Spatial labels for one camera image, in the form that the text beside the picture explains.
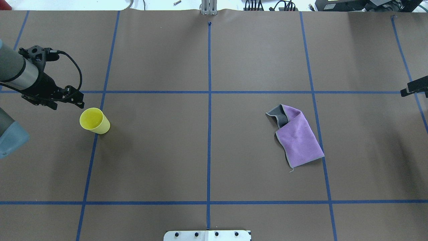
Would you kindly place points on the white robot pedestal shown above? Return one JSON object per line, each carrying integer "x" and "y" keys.
{"x": 208, "y": 235}

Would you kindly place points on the aluminium frame post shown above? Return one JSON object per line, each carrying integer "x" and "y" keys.
{"x": 209, "y": 7}

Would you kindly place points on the yellow plastic cup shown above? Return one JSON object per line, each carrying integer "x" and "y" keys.
{"x": 94, "y": 120}

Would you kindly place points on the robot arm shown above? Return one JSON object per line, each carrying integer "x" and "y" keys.
{"x": 12, "y": 65}

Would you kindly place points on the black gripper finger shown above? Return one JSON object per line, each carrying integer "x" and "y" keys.
{"x": 416, "y": 86}

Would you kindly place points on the purple grey cloth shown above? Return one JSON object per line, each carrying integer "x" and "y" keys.
{"x": 295, "y": 136}

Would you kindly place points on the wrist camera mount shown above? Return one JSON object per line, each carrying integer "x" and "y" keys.
{"x": 39, "y": 55}

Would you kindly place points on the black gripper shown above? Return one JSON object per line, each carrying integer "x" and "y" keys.
{"x": 44, "y": 82}

